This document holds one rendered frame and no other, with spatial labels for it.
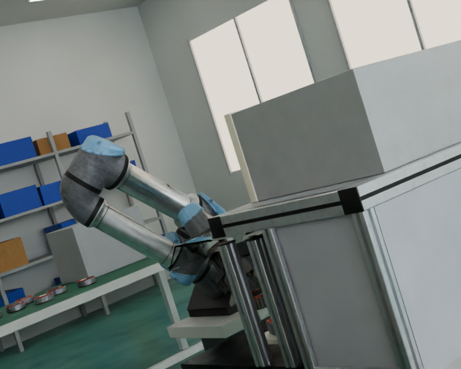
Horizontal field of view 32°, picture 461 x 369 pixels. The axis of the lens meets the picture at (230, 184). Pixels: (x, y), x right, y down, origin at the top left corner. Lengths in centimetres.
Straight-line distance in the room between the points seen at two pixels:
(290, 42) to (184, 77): 185
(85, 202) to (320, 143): 91
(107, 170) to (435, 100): 102
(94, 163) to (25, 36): 715
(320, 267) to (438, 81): 45
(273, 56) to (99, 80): 224
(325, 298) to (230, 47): 755
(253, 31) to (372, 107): 721
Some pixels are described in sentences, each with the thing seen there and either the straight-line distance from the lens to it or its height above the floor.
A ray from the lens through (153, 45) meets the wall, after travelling 1011.
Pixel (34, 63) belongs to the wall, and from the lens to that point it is 933.
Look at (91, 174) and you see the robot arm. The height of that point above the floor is 129.
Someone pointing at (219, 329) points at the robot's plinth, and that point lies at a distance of 246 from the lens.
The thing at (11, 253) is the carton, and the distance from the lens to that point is 821.
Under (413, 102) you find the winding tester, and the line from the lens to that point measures 161.
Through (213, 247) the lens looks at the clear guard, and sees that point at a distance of 203.
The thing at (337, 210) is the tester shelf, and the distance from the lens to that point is 145.
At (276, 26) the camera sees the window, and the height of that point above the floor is 232.
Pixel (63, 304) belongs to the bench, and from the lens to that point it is 438.
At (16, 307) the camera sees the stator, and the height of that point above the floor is 77.
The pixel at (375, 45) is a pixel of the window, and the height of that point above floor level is 177.
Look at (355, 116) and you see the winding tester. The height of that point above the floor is 123.
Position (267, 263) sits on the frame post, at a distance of 169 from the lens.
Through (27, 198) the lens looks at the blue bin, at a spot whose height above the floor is 140.
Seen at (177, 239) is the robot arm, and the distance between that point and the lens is 250.
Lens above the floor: 124
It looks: 2 degrees down
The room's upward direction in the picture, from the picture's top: 18 degrees counter-clockwise
